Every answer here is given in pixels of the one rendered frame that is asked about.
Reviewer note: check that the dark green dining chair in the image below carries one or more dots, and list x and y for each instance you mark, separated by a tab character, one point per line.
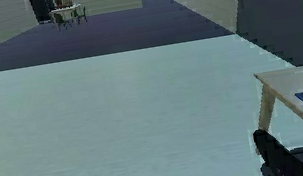
60	20
81	14

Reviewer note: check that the small white dining table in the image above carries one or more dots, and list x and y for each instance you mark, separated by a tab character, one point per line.
65	9

